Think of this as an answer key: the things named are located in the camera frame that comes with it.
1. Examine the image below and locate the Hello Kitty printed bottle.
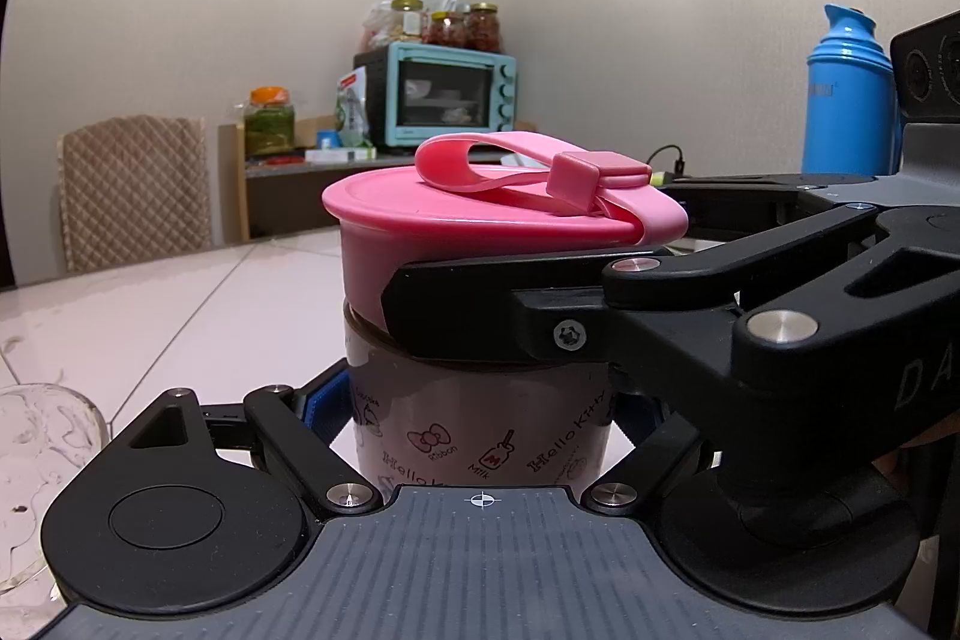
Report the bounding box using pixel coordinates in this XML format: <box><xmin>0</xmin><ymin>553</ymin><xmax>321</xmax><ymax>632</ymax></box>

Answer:
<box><xmin>343</xmin><ymin>308</ymin><xmax>612</xmax><ymax>497</ymax></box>

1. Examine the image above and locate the pink bottle cap with strap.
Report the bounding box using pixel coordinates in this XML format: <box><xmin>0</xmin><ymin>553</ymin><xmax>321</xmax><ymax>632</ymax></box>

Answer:
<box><xmin>322</xmin><ymin>131</ymin><xmax>688</xmax><ymax>330</ymax></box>

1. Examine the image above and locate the blue thermos flask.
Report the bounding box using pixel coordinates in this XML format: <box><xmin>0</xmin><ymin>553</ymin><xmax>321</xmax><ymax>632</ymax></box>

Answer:
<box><xmin>802</xmin><ymin>3</ymin><xmax>896</xmax><ymax>175</ymax></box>

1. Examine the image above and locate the wooden side shelf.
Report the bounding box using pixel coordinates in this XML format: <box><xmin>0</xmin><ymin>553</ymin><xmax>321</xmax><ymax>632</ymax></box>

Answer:
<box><xmin>216</xmin><ymin>116</ymin><xmax>542</xmax><ymax>245</ymax></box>

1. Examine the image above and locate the teal toaster oven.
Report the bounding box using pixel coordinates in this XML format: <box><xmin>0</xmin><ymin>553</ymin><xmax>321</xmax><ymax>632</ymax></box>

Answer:
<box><xmin>353</xmin><ymin>42</ymin><xmax>519</xmax><ymax>151</ymax></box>

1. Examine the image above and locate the green snack bag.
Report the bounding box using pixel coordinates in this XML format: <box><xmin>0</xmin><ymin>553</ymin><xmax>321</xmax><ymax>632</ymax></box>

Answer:
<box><xmin>335</xmin><ymin>67</ymin><xmax>373</xmax><ymax>148</ymax></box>

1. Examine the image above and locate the clear glass bowl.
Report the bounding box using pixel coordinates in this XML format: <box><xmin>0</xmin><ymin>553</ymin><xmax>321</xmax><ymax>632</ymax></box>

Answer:
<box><xmin>0</xmin><ymin>383</ymin><xmax>109</xmax><ymax>638</ymax></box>

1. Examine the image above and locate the red chili jar right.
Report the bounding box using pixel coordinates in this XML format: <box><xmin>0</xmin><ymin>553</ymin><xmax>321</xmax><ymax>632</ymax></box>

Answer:
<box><xmin>466</xmin><ymin>2</ymin><xmax>503</xmax><ymax>53</ymax></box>

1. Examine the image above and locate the red chili jar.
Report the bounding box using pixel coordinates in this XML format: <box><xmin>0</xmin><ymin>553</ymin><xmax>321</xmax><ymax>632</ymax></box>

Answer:
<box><xmin>466</xmin><ymin>2</ymin><xmax>503</xmax><ymax>53</ymax></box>
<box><xmin>423</xmin><ymin>10</ymin><xmax>469</xmax><ymax>49</ymax></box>

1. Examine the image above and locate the green pickle jar orange lid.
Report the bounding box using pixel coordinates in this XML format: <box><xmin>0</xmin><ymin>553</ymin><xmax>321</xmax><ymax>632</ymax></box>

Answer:
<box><xmin>244</xmin><ymin>86</ymin><xmax>296</xmax><ymax>158</ymax></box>

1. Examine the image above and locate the beige quilted chair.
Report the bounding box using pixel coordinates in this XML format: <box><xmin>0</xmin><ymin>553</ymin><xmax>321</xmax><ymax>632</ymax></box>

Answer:
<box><xmin>57</xmin><ymin>115</ymin><xmax>213</xmax><ymax>275</ymax></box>

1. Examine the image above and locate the red chili jar left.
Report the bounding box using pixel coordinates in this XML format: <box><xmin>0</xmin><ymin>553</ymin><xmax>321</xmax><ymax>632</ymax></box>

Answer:
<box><xmin>423</xmin><ymin>10</ymin><xmax>469</xmax><ymax>49</ymax></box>

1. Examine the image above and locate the jar with yellow lid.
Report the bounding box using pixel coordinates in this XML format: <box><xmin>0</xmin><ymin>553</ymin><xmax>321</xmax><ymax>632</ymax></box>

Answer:
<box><xmin>387</xmin><ymin>0</ymin><xmax>425</xmax><ymax>42</ymax></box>

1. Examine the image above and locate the black charging cable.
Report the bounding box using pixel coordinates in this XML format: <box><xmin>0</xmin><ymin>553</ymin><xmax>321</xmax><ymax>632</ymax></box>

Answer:
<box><xmin>644</xmin><ymin>143</ymin><xmax>689</xmax><ymax>181</ymax></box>

